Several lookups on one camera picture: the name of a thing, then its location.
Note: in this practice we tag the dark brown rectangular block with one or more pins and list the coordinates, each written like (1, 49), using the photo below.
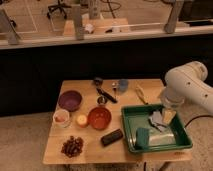
(111, 137)

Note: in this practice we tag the black handled knife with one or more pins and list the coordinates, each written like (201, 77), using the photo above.
(105, 94)

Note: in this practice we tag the bunch of dark grapes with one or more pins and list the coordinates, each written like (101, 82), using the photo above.
(72, 147)

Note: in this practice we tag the black office chair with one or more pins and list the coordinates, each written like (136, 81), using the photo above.
(61, 6)

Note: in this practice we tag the red bowl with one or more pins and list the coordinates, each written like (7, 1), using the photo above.
(99, 118)

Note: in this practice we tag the green sponge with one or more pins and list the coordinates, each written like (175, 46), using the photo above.
(142, 138)

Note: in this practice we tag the purple bowl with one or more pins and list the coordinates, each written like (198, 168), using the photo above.
(70, 100)

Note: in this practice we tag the white cup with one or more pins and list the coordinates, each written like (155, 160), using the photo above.
(61, 118)

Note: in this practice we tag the metal spoon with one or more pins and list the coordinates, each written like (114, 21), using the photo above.
(114, 87)

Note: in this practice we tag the blue cup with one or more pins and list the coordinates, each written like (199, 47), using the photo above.
(123, 85)

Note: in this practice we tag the green plastic tray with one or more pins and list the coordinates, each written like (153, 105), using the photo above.
(134, 117)

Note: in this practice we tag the dark round lid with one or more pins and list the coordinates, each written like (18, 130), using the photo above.
(97, 81)

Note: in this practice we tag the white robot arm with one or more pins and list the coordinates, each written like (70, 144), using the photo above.
(185, 82)

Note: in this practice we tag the small metal cup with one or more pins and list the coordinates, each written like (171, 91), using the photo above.
(101, 101)

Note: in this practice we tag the clear plastic bag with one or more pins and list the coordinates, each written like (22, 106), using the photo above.
(157, 138)

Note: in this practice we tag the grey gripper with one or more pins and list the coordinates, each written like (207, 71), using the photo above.
(155, 120)

